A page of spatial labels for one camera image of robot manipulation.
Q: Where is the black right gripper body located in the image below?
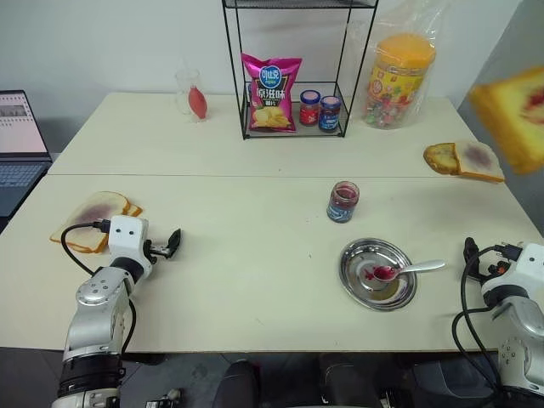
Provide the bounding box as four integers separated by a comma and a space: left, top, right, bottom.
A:
484, 258, 512, 278

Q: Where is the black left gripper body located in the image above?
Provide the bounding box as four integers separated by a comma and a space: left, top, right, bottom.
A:
143, 239, 173, 261

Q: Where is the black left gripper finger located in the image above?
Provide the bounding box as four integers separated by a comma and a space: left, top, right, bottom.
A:
167, 228, 184, 259

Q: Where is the metal spoon with jam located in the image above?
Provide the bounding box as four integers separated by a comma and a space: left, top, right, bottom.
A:
367, 259, 447, 283

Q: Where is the white bread slice purple stain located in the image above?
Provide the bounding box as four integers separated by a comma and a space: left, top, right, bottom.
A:
49, 190, 129, 250
453, 140, 507, 184

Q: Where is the toasted yellow bread slice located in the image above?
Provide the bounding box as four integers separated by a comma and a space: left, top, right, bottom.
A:
422, 142, 462, 176

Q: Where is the open blue label jam jar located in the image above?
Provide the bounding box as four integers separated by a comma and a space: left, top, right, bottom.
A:
326, 179, 360, 224

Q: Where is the blurred toast slice foreground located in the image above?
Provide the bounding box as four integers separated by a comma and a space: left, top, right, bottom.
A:
467, 65, 544, 176

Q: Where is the red label jam jar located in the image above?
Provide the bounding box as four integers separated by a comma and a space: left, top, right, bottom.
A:
298, 89, 321, 127

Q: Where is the blue label closed jam jar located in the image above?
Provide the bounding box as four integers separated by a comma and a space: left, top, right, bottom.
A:
318, 95, 343, 133

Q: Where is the round metal plate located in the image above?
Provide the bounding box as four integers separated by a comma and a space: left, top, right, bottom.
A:
338, 237, 419, 313

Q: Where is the dark rounded shape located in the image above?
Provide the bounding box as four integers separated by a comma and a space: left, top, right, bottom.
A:
411, 360, 503, 401
211, 359, 261, 408

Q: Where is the red pouch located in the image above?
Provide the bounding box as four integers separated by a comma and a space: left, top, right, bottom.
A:
186, 83, 210, 123

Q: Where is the clear glass cup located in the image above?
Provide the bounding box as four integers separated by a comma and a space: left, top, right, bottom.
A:
175, 69, 201, 116

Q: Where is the open laptop computer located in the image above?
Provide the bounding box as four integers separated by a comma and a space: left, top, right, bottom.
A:
0, 89, 54, 233

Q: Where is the pink potato chips bag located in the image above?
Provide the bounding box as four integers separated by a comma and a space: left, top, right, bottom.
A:
240, 52, 304, 134

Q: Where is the candy jar orange lid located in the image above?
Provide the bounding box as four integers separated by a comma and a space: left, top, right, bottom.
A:
362, 33, 438, 129

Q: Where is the clear plastic bag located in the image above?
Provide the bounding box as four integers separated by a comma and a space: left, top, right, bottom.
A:
345, 6, 444, 130

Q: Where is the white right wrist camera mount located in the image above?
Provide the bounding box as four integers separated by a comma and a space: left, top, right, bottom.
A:
481, 242, 544, 295

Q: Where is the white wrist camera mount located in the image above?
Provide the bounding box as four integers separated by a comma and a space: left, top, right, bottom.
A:
106, 214, 151, 281
481, 242, 544, 295

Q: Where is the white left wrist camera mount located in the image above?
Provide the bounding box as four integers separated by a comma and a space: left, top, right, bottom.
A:
106, 214, 151, 281

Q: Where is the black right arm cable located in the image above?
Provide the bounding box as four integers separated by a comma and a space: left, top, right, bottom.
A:
451, 242, 523, 386

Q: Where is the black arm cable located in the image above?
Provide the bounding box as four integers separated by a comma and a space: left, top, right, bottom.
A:
451, 242, 523, 386
60, 218, 138, 354

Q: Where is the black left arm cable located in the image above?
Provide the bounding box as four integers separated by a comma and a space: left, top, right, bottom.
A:
60, 218, 138, 354

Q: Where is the black wire shelf rack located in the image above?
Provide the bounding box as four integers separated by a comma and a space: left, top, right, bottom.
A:
221, 0, 380, 141

